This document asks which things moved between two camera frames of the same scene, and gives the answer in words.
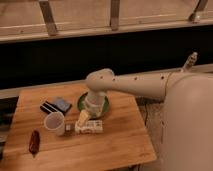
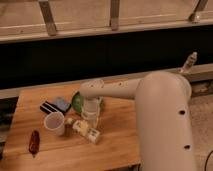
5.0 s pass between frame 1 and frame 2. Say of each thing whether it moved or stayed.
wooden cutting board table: stayed
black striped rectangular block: stayed
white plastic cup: stayed
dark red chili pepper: stayed
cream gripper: moved
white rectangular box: moved
